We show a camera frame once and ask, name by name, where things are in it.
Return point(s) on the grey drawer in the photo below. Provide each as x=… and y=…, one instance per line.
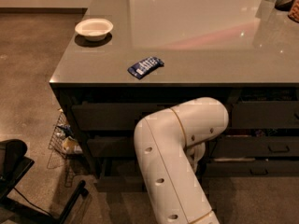
x=254, y=147
x=252, y=168
x=266, y=115
x=111, y=147
x=113, y=116
x=120, y=175

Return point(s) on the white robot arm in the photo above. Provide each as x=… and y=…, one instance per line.
x=161, y=141

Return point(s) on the grey drawer cabinet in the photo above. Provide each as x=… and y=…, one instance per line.
x=232, y=50

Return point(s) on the blue snack packet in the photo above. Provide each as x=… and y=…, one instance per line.
x=145, y=66

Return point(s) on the white paper bowl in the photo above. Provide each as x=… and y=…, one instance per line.
x=94, y=29

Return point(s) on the orange woven object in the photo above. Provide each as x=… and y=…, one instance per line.
x=294, y=11

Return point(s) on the wire basket with items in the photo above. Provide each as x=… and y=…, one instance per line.
x=61, y=155

